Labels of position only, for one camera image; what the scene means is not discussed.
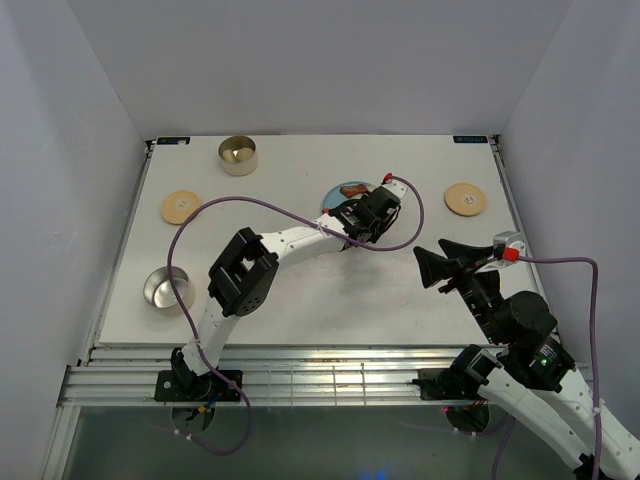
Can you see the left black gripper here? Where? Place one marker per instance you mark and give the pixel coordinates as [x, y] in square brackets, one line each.
[382, 227]

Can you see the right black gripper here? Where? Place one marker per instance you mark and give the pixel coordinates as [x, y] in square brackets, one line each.
[433, 267]

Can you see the ceramic food plate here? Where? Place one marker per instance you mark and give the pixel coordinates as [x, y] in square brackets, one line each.
[334, 198]

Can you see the rice ball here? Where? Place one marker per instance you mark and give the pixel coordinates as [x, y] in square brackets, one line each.
[245, 154]
[229, 156]

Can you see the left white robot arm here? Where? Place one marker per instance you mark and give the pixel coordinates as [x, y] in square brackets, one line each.
[242, 275]

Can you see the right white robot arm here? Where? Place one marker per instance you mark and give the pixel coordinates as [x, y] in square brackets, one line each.
[533, 377]

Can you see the far steel lunch bowl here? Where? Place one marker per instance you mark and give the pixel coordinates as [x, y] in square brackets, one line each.
[235, 143]

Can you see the steel lunch bowl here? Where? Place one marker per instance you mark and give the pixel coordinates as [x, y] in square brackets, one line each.
[159, 294]
[235, 143]

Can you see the near steel lunch bowl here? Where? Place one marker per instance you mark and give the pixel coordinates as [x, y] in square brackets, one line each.
[159, 294]

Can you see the meat piece on bone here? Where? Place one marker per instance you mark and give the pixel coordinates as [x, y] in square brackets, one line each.
[352, 190]

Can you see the right wooden lid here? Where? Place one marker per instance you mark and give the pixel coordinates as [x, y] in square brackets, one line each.
[465, 199]

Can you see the wooden lid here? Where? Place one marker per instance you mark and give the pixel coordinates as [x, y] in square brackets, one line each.
[178, 206]
[465, 199]

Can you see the right blue label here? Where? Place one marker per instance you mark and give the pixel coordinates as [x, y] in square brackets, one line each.
[470, 139]

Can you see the blue label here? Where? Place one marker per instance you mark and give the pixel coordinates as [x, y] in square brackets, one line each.
[175, 141]
[470, 139]

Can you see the left wooden lid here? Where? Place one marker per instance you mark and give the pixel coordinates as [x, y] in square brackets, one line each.
[178, 206]

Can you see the left blue label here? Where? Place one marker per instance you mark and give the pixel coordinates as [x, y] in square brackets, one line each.
[175, 141]

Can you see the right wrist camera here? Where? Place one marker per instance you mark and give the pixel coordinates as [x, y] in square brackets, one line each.
[508, 247]

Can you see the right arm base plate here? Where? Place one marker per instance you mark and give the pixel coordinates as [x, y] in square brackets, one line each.
[448, 384]

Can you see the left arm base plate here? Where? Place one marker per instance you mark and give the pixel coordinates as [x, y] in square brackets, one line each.
[170, 388]

